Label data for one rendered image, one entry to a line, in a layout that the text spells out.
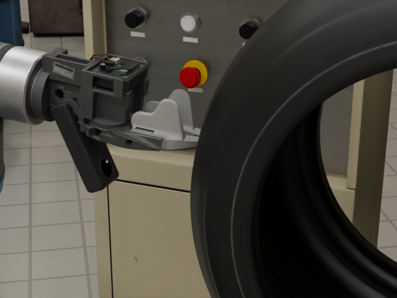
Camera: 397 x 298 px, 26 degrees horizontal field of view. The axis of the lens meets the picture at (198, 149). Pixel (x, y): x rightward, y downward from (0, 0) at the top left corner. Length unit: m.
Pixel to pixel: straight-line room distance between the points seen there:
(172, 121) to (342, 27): 0.27
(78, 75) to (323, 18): 0.33
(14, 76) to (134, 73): 0.14
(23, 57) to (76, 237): 2.33
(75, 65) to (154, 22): 0.70
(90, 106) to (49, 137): 3.28
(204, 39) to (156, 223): 0.40
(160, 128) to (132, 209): 0.83
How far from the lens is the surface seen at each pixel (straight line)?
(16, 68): 1.03
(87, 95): 0.98
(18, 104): 1.02
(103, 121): 0.99
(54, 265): 3.16
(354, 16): 0.78
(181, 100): 1.00
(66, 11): 5.92
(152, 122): 0.98
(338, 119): 1.63
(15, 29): 4.63
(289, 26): 0.81
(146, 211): 1.78
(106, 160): 1.04
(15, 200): 3.66
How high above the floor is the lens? 1.59
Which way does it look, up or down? 23 degrees down
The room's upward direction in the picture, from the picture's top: straight up
